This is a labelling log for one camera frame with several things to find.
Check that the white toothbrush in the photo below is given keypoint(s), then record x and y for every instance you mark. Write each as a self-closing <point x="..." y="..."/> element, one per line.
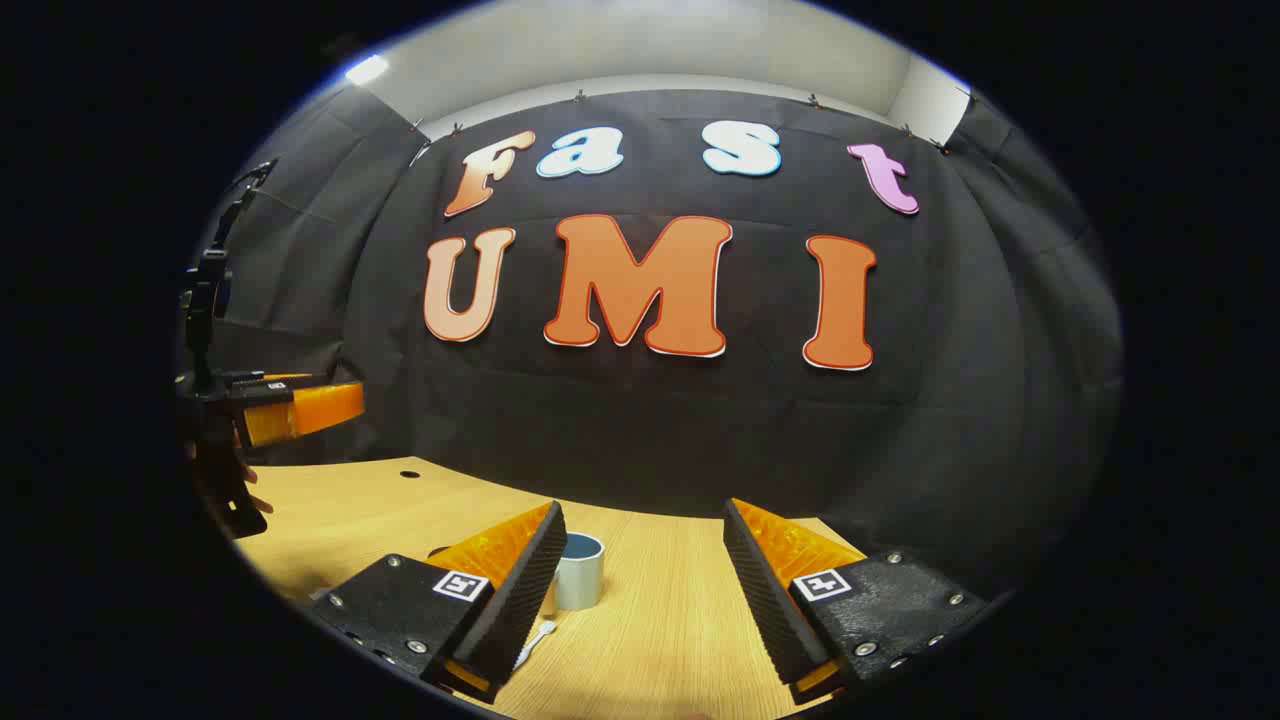
<point x="538" y="637"/>

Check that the white ceiling light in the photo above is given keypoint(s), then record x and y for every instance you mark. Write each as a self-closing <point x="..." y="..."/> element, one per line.
<point x="367" y="69"/>

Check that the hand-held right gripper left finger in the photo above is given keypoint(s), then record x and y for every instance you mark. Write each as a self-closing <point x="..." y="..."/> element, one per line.
<point x="530" y="590"/>

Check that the black backdrop cloth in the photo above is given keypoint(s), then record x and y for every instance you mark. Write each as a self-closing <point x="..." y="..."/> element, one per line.
<point x="650" y="430"/>

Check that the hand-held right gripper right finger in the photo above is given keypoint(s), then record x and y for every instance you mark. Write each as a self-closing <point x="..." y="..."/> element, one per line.
<point x="755" y="590"/>

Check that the wooden desktop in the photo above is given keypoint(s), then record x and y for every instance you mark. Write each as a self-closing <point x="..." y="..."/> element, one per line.
<point x="660" y="620"/>

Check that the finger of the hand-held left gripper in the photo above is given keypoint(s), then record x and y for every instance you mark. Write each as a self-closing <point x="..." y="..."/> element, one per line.
<point x="310" y="408"/>

